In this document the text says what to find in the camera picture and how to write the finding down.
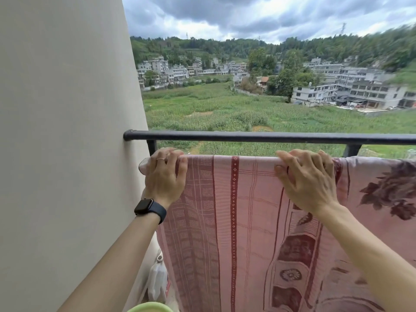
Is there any person's right hand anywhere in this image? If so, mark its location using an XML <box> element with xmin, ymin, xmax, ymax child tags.
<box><xmin>274</xmin><ymin>149</ymin><xmax>340</xmax><ymax>216</ymax></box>

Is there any person's left hand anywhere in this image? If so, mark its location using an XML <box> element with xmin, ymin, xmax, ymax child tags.
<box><xmin>143</xmin><ymin>147</ymin><xmax>189</xmax><ymax>210</ymax></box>

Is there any pink patterned blanket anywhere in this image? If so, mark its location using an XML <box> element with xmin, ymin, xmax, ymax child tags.
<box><xmin>140</xmin><ymin>155</ymin><xmax>416</xmax><ymax>312</ymax></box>

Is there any person's right forearm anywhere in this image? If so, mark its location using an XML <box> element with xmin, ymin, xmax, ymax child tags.
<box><xmin>313</xmin><ymin>204</ymin><xmax>416</xmax><ymax>312</ymax></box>

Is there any person's left forearm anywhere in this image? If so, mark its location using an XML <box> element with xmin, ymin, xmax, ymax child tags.
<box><xmin>58</xmin><ymin>205</ymin><xmax>165</xmax><ymax>312</ymax></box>

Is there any black metal balcony railing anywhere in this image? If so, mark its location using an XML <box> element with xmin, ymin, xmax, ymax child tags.
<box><xmin>123</xmin><ymin>129</ymin><xmax>416</xmax><ymax>158</ymax></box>

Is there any black smartwatch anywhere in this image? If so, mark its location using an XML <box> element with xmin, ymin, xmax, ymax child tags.
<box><xmin>134</xmin><ymin>198</ymin><xmax>167</xmax><ymax>225</ymax></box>

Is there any row of grey concrete buildings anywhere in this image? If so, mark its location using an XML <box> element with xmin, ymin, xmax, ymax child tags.
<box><xmin>290</xmin><ymin>56</ymin><xmax>416</xmax><ymax>111</ymax></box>

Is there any clump of green trees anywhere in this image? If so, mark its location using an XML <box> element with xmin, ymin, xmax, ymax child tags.
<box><xmin>247</xmin><ymin>48</ymin><xmax>323</xmax><ymax>98</ymax></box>

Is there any cluster of white village houses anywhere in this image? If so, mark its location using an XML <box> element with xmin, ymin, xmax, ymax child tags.
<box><xmin>136</xmin><ymin>56</ymin><xmax>251</xmax><ymax>91</ymax></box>

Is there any white plastic bottle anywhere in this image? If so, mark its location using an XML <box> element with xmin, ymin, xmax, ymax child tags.
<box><xmin>147</xmin><ymin>249</ymin><xmax>168</xmax><ymax>305</ymax></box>

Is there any light green plastic basin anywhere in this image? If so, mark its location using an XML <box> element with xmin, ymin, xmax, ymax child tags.
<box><xmin>126</xmin><ymin>301</ymin><xmax>175</xmax><ymax>312</ymax></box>

